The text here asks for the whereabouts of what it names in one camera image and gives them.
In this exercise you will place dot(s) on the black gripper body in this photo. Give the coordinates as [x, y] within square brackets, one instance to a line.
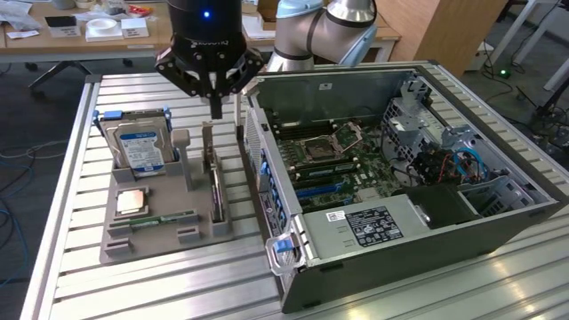
[206, 33]

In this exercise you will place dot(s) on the black graphics card silver bracket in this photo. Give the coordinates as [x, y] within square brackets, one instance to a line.
[216, 196]

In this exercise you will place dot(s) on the light wooden desk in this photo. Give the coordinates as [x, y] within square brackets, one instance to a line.
[66, 46]
[260, 46]

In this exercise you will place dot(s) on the white paper stack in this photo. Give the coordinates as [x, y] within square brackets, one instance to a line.
[260, 30]

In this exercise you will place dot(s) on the brown cardboard box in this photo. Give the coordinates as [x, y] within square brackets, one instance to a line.
[266, 10]

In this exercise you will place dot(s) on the plain white box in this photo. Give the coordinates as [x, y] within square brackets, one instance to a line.
[133, 26]

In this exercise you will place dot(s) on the red packet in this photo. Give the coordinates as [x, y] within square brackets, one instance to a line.
[137, 11]

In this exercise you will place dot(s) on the white box with tape roll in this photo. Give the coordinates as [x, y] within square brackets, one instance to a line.
[104, 35]

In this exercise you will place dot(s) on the dark bag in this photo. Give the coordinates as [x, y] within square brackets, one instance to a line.
[114, 10]

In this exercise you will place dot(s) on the hard disk with blue rails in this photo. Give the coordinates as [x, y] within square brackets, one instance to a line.
[137, 146]

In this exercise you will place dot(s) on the metal socket cover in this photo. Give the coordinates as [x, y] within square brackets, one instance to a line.
[348, 122]

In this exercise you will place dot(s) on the CPU socket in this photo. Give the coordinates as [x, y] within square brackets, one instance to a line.
[317, 150]

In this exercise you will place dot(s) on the white box black insert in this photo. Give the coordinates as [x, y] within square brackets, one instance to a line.
[64, 31]

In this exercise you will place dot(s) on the white bowl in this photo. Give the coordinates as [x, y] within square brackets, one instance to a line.
[84, 3]

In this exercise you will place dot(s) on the grey cup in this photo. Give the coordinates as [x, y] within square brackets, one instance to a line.
[62, 4]

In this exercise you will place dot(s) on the grey parts rack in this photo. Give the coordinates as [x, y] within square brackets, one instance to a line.
[168, 200]

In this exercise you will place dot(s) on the red and white card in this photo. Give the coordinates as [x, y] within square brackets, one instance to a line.
[21, 34]

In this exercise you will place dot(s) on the silver CPU chip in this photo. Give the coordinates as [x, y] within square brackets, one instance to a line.
[130, 201]

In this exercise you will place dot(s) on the blue expansion slot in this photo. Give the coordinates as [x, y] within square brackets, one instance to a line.
[320, 191]

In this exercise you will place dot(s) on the crumpled clear plastic bag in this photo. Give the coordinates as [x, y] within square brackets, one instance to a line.
[17, 16]

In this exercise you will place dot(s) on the silver drive cage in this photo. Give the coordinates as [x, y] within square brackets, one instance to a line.
[409, 130]

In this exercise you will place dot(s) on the green motherboard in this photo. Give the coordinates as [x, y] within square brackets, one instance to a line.
[369, 173]

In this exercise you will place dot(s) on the green RAM stick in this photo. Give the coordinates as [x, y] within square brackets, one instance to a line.
[150, 221]

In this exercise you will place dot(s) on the silver chipset heatsink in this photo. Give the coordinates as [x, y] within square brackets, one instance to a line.
[370, 194]

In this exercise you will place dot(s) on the wooden cabinet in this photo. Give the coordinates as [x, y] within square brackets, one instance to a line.
[444, 33]

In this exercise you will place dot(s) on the grey power supply unit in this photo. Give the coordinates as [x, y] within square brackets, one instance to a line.
[329, 240]

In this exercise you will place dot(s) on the white power box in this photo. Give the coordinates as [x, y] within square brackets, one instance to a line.
[482, 60]

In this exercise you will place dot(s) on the green indicator light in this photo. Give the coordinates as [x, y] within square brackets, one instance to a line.
[504, 72]

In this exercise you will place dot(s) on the open dark PC case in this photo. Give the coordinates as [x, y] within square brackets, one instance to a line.
[400, 266]

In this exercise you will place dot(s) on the black desk leg frame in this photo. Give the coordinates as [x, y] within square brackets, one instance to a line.
[48, 75]

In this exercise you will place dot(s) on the white table frame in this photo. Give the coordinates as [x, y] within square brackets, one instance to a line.
[516, 23]

